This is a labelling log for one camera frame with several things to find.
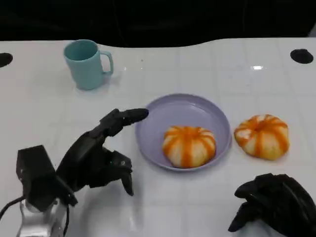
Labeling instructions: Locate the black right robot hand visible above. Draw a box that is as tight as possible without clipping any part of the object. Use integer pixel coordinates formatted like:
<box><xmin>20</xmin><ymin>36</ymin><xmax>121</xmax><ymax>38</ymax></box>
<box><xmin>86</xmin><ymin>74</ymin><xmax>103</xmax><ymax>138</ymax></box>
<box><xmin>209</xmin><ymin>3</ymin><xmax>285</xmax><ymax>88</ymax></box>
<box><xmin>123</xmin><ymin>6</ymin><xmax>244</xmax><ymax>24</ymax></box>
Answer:
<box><xmin>227</xmin><ymin>173</ymin><xmax>316</xmax><ymax>237</ymax></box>

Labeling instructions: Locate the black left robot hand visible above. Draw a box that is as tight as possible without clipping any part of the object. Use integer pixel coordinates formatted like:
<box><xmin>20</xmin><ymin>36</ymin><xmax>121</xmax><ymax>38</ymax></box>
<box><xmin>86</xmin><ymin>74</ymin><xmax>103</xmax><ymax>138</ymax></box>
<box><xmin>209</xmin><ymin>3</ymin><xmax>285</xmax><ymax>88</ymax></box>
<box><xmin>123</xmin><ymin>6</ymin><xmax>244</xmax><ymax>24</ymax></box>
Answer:
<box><xmin>56</xmin><ymin>108</ymin><xmax>150</xmax><ymax>197</ymax></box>

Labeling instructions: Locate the orange white toy bread roll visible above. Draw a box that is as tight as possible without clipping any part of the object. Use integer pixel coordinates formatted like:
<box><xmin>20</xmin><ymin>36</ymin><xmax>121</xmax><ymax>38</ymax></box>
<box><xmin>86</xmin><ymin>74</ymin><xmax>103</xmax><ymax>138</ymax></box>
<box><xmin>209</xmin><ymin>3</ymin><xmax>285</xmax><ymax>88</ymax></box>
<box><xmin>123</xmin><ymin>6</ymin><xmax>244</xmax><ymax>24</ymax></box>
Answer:
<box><xmin>162</xmin><ymin>125</ymin><xmax>217</xmax><ymax>168</ymax></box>
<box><xmin>234</xmin><ymin>114</ymin><xmax>289</xmax><ymax>160</ymax></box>

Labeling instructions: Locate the pale green mug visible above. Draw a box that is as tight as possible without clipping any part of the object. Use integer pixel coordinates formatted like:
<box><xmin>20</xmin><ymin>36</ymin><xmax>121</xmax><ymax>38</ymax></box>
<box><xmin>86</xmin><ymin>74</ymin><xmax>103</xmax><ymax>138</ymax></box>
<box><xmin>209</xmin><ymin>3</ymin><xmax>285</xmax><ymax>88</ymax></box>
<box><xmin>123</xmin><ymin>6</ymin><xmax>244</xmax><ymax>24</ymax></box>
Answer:
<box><xmin>63</xmin><ymin>39</ymin><xmax>114</xmax><ymax>90</ymax></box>

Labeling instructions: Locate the lilac plate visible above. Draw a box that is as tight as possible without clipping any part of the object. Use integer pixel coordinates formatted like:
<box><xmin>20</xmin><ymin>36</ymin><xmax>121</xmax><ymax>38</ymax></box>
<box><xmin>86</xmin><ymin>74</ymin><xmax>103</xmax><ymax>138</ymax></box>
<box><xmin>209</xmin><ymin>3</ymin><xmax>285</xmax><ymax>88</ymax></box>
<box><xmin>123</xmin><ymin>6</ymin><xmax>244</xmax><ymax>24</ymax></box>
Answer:
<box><xmin>135</xmin><ymin>93</ymin><xmax>232</xmax><ymax>171</ymax></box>

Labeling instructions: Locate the black table grommet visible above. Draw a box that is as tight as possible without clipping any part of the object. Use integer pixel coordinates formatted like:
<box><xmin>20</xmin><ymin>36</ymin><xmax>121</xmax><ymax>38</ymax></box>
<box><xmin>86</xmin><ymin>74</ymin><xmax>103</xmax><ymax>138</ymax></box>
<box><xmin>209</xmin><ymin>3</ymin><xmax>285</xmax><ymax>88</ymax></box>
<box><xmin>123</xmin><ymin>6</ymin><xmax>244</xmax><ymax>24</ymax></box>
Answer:
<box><xmin>0</xmin><ymin>52</ymin><xmax>13</xmax><ymax>67</ymax></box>
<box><xmin>290</xmin><ymin>48</ymin><xmax>314</xmax><ymax>64</ymax></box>

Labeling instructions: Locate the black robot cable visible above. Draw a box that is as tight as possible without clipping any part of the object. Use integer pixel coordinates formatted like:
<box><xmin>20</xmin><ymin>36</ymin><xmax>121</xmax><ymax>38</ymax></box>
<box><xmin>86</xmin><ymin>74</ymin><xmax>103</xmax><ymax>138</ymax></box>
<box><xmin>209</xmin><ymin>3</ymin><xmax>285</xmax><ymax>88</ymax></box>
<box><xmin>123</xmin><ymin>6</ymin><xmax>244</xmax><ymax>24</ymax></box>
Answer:
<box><xmin>0</xmin><ymin>196</ymin><xmax>25</xmax><ymax>220</ymax></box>

